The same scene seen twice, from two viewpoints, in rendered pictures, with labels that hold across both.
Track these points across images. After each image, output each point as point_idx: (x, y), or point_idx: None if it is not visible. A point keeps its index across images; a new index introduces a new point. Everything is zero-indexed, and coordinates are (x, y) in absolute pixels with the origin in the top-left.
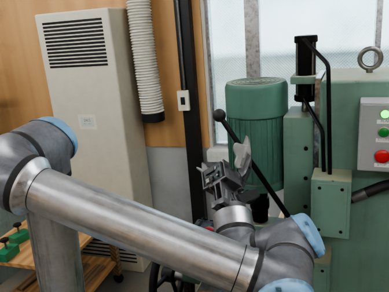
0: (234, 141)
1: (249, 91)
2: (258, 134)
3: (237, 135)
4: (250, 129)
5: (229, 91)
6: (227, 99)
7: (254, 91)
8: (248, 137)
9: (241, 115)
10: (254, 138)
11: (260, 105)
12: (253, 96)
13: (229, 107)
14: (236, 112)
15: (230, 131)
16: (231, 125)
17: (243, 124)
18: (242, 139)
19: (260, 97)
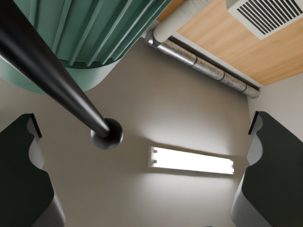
0: (87, 120)
1: (39, 93)
2: (23, 12)
3: (113, 35)
4: (52, 40)
5: (91, 87)
6: (107, 74)
7: (26, 88)
8: (69, 24)
9: (72, 74)
10: (41, 9)
11: (11, 69)
12: (29, 86)
13: (105, 72)
14: (87, 75)
15: (90, 128)
16: (121, 51)
17: (72, 59)
18: (98, 24)
19: (10, 76)
